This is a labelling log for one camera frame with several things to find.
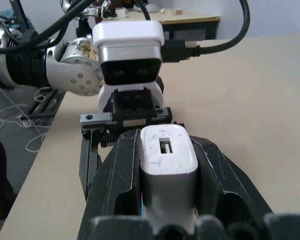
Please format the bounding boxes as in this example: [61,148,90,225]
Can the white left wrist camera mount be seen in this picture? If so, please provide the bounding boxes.
[92,20,165,113]

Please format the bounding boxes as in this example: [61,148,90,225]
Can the thin black cable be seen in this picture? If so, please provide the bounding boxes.
[133,0,151,21]

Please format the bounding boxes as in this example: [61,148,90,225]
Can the dark brown rounded object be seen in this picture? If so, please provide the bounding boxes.
[0,130,19,221]

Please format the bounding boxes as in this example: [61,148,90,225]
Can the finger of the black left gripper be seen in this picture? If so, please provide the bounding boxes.
[79,129,104,201]

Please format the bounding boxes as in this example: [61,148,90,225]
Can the white bowl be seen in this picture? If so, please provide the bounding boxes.
[139,3,161,13]

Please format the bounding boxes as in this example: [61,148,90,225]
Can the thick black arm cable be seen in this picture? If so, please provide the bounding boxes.
[0,0,97,55]

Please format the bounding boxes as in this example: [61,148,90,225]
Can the black stand pole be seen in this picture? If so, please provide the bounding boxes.
[8,0,33,32]

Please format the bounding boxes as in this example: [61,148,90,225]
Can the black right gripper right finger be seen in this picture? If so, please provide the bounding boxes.
[189,136,275,222]

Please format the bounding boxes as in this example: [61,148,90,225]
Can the black metal floor frame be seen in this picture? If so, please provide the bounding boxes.
[19,86,66,121]

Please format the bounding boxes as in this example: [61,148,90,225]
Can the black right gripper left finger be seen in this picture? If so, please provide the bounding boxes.
[77,128,144,240]

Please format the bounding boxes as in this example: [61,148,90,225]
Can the white USB charger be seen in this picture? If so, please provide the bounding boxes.
[139,124,200,236]

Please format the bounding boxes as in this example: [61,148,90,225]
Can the wooden top desk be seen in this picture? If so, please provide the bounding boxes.
[107,9,221,41]

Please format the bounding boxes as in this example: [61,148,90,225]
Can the white string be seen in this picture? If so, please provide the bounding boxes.
[0,86,56,153]

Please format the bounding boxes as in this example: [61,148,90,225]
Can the black camera USB cable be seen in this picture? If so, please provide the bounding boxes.
[161,0,251,63]

